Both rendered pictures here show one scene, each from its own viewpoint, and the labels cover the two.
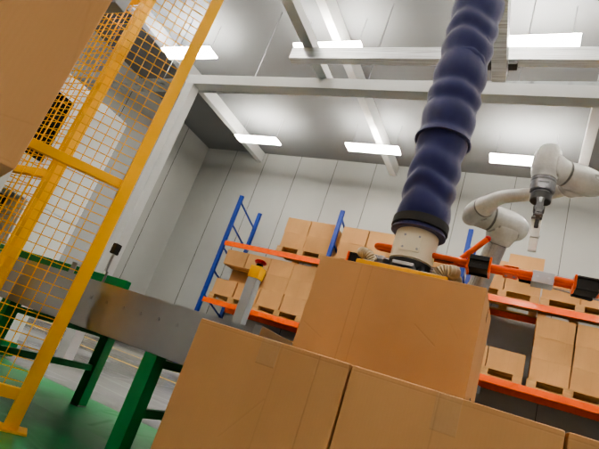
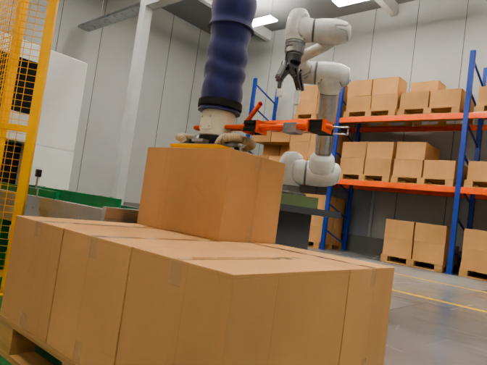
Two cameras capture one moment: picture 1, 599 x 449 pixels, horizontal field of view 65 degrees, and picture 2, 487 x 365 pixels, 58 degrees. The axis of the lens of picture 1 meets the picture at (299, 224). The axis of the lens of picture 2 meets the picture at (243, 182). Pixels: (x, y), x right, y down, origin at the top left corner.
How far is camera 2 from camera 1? 120 cm
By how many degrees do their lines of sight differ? 19
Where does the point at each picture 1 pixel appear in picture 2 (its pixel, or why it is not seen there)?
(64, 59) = not seen: outside the picture
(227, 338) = (24, 224)
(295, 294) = not seen: hidden behind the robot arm
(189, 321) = (75, 211)
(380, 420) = (72, 257)
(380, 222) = (388, 66)
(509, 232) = (330, 82)
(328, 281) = (152, 166)
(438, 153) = (216, 43)
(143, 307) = (55, 208)
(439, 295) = (206, 160)
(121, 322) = not seen: hidden behind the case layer
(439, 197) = (222, 80)
